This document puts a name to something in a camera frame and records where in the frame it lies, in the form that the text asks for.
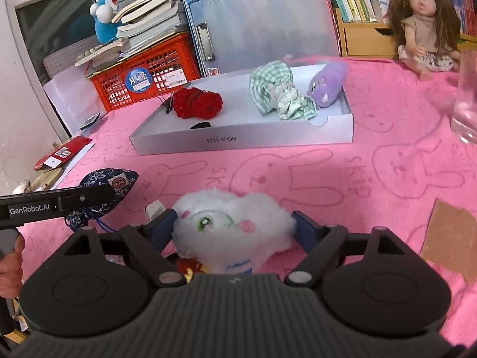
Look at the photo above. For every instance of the brown haired baby doll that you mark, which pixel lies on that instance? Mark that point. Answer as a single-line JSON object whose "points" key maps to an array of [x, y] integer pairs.
{"points": [[426, 33]]}

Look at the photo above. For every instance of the black binder clip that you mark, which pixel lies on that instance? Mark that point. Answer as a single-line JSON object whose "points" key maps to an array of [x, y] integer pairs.
{"points": [[167, 105]]}

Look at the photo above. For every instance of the wooden desk drawer organizer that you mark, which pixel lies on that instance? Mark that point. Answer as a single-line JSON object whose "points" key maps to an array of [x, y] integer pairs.
{"points": [[365, 39]]}

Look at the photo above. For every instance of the small calculator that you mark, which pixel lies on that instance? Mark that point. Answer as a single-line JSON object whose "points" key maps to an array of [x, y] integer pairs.
{"points": [[90, 121]]}

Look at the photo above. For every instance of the stack of books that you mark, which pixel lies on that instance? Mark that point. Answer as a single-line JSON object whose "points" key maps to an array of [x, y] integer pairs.
{"points": [[141, 23]]}

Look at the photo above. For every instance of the red plastic basket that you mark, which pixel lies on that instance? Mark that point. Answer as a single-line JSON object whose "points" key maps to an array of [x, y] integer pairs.
{"points": [[154, 72]]}

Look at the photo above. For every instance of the blue doraemon plush left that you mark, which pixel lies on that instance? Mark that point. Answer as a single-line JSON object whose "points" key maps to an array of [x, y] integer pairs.
{"points": [[103, 12]]}

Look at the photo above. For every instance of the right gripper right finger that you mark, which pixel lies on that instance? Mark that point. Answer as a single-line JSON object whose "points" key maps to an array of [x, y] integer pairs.
{"points": [[322, 246]]}

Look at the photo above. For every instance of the person left hand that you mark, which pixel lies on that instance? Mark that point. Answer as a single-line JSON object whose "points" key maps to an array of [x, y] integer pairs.
{"points": [[11, 270]]}

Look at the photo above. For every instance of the red yellow hair scrunchie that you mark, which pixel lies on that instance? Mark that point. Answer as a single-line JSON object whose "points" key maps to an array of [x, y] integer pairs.
{"points": [[190, 267]]}

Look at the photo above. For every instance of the green checked cloth doll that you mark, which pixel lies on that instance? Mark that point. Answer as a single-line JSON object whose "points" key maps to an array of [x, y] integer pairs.
{"points": [[272, 89]]}

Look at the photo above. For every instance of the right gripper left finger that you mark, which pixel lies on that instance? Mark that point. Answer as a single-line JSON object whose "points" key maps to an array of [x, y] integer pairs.
{"points": [[145, 244]]}

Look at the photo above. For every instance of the pink bunny print cloth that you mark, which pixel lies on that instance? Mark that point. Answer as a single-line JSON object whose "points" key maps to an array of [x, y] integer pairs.
{"points": [[403, 158]]}

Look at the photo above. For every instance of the small white crumpled toy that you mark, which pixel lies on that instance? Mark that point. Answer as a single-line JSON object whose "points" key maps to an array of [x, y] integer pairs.
{"points": [[154, 209]]}

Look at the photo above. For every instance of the white paper strip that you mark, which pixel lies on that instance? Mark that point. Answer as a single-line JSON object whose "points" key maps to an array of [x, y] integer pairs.
{"points": [[72, 164]]}

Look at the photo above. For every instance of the clear drinking glass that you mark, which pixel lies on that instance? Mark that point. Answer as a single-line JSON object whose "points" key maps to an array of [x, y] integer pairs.
{"points": [[463, 122]]}

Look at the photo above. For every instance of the blue floral drawstring pouch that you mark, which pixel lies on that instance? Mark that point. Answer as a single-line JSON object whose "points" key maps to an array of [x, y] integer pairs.
{"points": [[121, 180]]}

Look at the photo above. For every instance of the white fluffy plush toy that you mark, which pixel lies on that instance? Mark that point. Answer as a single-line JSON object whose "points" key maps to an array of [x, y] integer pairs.
{"points": [[230, 234]]}

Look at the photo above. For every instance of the purple plush toy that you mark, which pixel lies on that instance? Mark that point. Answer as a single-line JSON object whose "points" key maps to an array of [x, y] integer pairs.
{"points": [[327, 84]]}

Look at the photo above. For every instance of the brown cardboard piece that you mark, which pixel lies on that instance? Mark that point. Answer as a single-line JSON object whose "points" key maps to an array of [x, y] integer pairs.
{"points": [[450, 240]]}

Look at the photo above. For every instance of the white shallow cardboard box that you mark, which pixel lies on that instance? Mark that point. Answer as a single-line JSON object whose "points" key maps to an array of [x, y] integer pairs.
{"points": [[239, 124]]}

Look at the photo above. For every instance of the red card packet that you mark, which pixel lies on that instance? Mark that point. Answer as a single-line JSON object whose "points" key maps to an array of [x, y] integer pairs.
{"points": [[62, 154]]}

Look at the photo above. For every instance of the translucent clipboard folder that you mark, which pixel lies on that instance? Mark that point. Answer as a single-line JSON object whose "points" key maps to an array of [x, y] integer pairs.
{"points": [[232, 35]]}

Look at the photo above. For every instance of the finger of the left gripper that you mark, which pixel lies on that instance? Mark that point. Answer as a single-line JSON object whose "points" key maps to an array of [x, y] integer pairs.
{"points": [[75, 199]]}

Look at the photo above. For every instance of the red crocheted yarn item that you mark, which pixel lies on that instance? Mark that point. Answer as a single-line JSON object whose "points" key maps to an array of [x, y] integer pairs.
{"points": [[195, 103]]}

